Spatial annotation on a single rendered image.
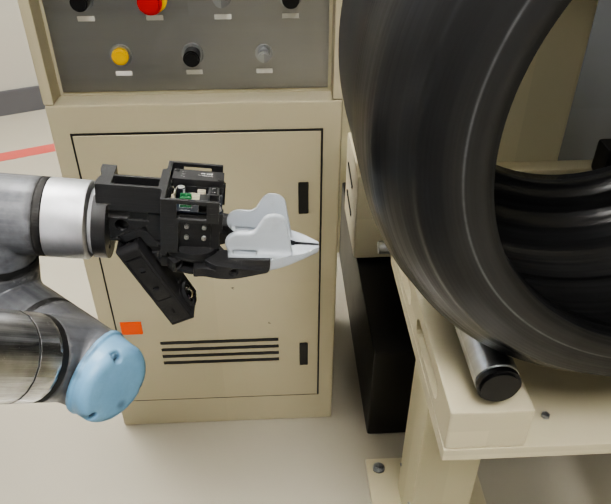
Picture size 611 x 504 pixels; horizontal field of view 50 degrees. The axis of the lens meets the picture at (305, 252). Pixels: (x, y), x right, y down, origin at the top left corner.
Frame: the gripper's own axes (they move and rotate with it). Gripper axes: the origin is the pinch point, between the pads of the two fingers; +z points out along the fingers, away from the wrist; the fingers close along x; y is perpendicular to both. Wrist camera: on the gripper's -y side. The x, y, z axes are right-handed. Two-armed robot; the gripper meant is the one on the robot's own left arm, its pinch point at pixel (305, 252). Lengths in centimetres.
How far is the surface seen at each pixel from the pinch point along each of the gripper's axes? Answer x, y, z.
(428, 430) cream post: 27, -60, 33
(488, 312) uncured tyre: -11.9, 3.6, 14.6
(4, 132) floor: 240, -116, -118
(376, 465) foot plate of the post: 44, -95, 32
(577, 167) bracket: 25.3, -0.7, 39.5
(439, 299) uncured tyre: -9.6, 2.8, 11.0
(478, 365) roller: -7.6, -7.0, 18.0
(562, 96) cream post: 27.4, 8.4, 34.7
